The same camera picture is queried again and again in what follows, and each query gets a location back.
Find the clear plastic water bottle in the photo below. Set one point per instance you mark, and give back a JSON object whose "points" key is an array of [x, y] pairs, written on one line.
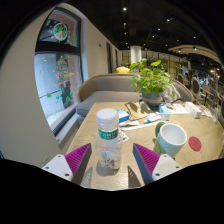
{"points": [[108, 146]]}

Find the green potted plant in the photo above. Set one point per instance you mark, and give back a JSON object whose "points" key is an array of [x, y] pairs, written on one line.
{"points": [[151, 80]]}

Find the person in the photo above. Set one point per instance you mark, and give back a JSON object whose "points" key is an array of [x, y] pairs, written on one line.
{"points": [[122, 70]]}

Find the pill blister pack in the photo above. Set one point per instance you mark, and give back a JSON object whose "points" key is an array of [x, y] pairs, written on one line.
{"points": [[124, 136]]}

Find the grey chevron cushion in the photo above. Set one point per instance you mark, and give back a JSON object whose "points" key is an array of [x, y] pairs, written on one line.
{"points": [[171, 93]]}

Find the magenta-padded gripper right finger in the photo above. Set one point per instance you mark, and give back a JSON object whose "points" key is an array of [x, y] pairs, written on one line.
{"points": [[163, 165]]}

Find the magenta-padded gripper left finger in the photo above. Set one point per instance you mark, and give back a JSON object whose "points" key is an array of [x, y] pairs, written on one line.
{"points": [[60, 165]]}

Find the group of ceiling lights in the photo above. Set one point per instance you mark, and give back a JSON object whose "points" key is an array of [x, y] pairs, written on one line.
{"points": [[153, 31]]}

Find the flat round red coaster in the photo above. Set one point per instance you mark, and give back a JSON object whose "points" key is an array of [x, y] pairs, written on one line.
{"points": [[195, 143]]}

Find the grey curved sofa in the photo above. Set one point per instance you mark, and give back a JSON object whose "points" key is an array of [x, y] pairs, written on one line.
{"points": [[106, 98]]}

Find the white and orange carton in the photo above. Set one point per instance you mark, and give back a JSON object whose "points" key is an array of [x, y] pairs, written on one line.
{"points": [[193, 109]]}

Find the blue and white small box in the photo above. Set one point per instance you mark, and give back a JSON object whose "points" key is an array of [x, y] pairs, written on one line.
{"points": [[123, 115]]}

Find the window with festive stickers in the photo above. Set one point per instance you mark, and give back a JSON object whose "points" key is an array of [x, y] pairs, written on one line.
{"points": [[50, 86]]}

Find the white printed leaflet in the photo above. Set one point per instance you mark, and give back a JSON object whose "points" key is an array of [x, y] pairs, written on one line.
{"points": [[178, 108]]}

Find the group of dining chairs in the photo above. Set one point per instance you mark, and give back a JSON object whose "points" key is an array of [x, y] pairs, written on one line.
{"points": [[196, 86]]}

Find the white and teal tube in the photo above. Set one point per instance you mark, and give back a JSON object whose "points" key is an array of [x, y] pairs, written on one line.
{"points": [[152, 118]]}

